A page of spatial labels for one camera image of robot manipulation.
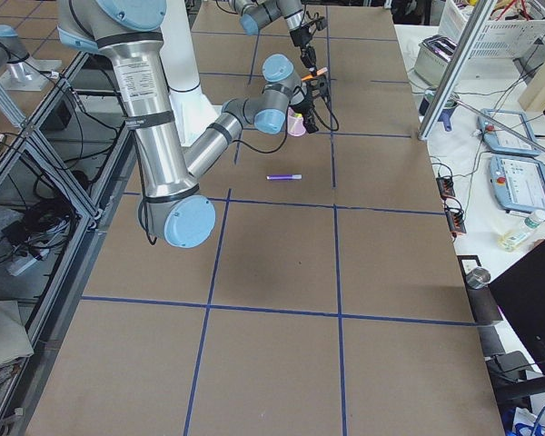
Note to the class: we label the clear plastic bottle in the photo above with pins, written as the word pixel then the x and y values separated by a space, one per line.
pixel 515 237

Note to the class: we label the black monitor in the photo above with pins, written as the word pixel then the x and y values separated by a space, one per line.
pixel 520 294

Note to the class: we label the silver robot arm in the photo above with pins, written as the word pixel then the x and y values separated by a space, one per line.
pixel 255 16
pixel 129 35

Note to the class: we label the teach pendant tablet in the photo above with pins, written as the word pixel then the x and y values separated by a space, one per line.
pixel 518 182
pixel 502 142

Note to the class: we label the lower teach pendant tablet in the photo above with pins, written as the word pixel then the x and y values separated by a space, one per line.
pixel 518 182

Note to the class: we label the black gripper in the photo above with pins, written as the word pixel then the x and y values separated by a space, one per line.
pixel 300 37
pixel 304 107

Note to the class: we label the aluminium frame post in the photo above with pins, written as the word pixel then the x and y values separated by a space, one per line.
pixel 479 17

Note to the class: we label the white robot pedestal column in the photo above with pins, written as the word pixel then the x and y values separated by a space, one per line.
pixel 192 109

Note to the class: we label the upper teach pendant tablet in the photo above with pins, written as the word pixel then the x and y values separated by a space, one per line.
pixel 502 142

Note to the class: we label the small metal cup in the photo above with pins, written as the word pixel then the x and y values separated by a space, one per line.
pixel 477 278

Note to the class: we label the silver toaster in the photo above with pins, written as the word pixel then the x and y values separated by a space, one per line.
pixel 435 53

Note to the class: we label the white plastic crate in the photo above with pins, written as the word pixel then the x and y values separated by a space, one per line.
pixel 497 39

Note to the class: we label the thin metal rod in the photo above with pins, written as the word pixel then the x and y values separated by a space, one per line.
pixel 502 126

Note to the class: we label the orange power strip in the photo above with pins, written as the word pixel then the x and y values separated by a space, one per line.
pixel 453 209

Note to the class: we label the pink mesh pen holder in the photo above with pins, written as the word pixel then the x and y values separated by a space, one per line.
pixel 292 130

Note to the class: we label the purple highlighter pen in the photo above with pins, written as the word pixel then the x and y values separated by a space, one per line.
pixel 284 177

